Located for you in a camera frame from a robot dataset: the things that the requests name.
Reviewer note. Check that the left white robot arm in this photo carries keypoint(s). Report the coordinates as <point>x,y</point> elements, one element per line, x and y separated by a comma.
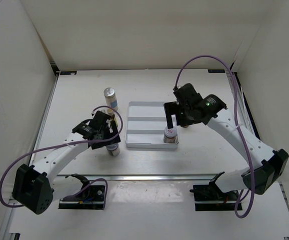
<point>36,186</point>

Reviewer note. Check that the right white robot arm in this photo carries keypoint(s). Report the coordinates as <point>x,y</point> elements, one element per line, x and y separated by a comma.
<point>266,164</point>

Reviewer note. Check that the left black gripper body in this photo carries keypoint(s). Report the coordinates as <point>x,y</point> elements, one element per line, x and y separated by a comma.
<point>105,133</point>

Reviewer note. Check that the left tall white shaker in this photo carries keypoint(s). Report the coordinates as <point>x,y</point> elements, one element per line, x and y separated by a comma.
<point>110,98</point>

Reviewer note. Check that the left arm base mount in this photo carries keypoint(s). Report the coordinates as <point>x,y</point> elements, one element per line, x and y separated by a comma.
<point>92,196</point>

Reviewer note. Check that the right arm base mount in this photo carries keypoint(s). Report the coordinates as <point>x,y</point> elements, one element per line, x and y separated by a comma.
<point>207,200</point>

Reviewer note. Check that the short spice jar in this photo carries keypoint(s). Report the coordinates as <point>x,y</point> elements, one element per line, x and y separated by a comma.
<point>113,149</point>
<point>170,135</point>

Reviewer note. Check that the white divided organizer tray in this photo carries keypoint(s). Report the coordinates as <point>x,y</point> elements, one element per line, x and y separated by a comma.
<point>145,128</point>

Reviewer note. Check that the aluminium front rail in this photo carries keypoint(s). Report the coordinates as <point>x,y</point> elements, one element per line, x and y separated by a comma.
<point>151,177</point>

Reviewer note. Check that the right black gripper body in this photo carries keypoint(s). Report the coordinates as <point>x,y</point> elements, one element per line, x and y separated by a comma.
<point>185,118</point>

